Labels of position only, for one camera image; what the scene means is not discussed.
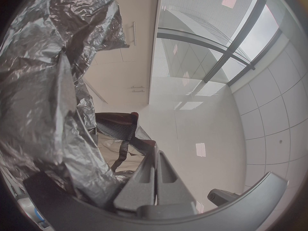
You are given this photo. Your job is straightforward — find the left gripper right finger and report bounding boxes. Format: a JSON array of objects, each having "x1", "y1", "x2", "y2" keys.
[{"x1": 156, "y1": 151, "x2": 198, "y2": 215}]

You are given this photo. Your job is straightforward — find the black plastic bag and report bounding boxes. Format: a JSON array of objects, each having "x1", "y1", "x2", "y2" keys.
[{"x1": 0, "y1": 0, "x2": 157, "y2": 210}]

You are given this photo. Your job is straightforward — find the window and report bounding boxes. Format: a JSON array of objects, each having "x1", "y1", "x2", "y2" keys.
[{"x1": 150, "y1": 0, "x2": 283, "y2": 87}]

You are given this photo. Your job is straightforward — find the cream cabinet with drawers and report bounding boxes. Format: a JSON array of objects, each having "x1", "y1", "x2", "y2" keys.
[{"x1": 81, "y1": 0, "x2": 161, "y2": 105}]

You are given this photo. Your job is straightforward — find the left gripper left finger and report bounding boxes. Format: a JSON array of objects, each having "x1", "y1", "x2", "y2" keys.
[{"x1": 114, "y1": 146, "x2": 159, "y2": 212}]

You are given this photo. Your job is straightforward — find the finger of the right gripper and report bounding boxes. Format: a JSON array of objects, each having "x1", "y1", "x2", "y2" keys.
[{"x1": 51, "y1": 50, "x2": 78, "y2": 115}]

